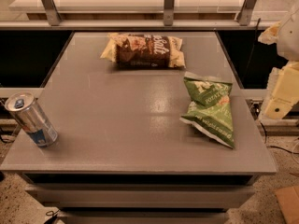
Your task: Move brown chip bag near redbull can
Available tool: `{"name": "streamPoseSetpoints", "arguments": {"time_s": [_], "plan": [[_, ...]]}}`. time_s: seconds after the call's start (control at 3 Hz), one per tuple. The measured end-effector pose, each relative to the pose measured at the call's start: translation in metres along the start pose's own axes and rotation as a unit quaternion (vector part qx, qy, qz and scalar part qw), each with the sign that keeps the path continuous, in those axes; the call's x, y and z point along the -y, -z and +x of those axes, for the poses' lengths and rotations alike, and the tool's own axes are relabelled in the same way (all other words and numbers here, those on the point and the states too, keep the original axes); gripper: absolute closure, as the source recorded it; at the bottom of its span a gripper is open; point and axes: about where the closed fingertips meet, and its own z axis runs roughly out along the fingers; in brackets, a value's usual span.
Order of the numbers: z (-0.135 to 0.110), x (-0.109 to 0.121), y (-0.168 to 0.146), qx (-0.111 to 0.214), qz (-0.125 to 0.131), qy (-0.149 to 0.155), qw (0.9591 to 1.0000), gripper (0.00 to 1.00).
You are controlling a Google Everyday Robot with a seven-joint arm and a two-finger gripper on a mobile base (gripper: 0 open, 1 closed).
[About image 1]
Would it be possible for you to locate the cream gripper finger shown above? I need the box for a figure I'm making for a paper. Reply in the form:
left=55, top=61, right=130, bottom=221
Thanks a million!
left=260, top=62, right=299, bottom=119
left=258, top=21, right=280, bottom=45

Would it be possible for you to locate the brown chip bag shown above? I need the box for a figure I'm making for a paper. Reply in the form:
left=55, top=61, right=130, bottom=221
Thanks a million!
left=101, top=33, right=185, bottom=68

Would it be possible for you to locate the green chip bag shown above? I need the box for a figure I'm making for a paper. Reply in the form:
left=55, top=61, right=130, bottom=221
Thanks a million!
left=180, top=72, right=235, bottom=148

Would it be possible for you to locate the silver blue redbull can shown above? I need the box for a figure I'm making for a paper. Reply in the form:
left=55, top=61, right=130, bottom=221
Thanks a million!
left=5, top=92, right=58, bottom=147

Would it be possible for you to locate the cardboard box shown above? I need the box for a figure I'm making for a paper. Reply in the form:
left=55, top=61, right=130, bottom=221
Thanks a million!
left=275, top=186, right=299, bottom=224

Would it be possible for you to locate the grey drawer cabinet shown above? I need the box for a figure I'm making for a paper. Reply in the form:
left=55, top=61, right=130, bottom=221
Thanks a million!
left=2, top=33, right=277, bottom=223

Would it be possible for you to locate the black cable on floor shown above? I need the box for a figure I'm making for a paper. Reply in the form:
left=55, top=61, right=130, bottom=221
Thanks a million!
left=258, top=119, right=299, bottom=156

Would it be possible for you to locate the metal window frame rail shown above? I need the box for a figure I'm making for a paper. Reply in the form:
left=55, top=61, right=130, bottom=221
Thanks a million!
left=0, top=0, right=299, bottom=31

